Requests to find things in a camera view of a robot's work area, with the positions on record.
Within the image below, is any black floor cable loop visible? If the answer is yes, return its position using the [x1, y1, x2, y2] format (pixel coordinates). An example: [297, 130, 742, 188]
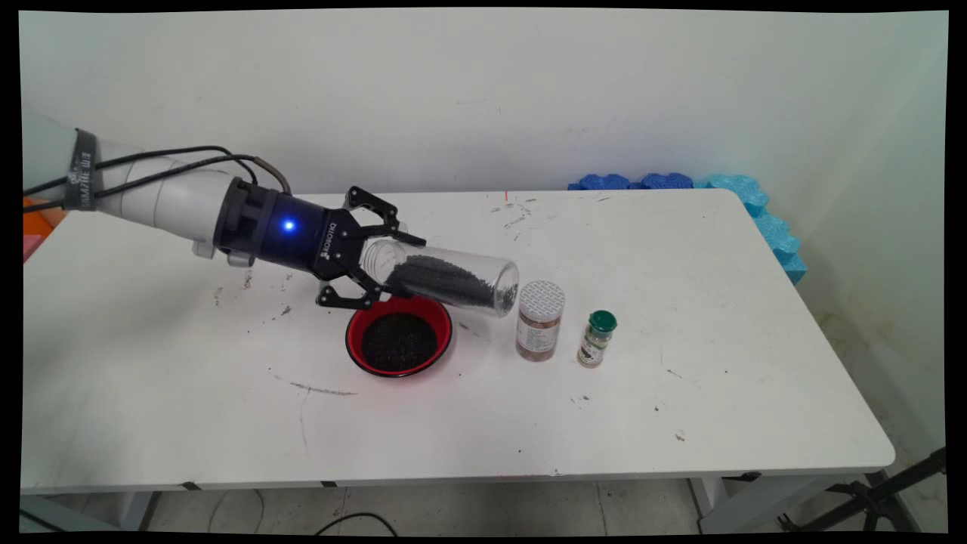
[314, 512, 398, 537]

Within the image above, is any black tripod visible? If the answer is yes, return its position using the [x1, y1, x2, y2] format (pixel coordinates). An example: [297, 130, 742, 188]
[778, 447, 947, 533]

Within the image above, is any white table leg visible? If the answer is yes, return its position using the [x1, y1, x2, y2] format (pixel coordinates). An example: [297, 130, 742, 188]
[21, 491, 156, 533]
[689, 476, 858, 534]

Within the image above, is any spice bottle with green cap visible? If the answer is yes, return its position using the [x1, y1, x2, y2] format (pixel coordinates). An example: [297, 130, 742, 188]
[577, 310, 618, 369]

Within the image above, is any red bowl with black rim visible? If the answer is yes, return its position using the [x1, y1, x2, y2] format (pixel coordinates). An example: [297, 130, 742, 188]
[345, 296, 454, 379]

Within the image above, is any orange block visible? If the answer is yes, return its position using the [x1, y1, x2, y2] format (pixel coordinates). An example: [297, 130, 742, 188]
[23, 198, 67, 239]

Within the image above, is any black velcro strap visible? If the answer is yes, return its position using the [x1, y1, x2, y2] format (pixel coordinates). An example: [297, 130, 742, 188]
[63, 128, 103, 213]

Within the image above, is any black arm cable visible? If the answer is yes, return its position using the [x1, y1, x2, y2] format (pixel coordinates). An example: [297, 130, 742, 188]
[23, 146, 292, 215]

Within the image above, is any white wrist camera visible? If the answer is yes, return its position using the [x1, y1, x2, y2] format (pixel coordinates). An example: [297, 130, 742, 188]
[193, 240, 255, 270]

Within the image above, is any clear plastic jar with seeds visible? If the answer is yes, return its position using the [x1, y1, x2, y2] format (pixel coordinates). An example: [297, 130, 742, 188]
[359, 236, 521, 318]

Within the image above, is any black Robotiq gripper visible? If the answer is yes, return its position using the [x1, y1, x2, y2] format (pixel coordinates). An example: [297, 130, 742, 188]
[214, 178, 428, 312]

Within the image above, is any nut jar with patterned lid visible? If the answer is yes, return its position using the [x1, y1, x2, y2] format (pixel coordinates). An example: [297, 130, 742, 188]
[516, 280, 566, 363]

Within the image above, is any loose black seeds heap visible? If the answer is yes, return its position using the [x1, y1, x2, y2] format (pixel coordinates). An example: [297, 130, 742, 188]
[361, 314, 440, 372]

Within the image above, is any light blue foam tile stack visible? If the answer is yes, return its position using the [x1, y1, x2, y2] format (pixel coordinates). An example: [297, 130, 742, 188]
[695, 174, 808, 286]

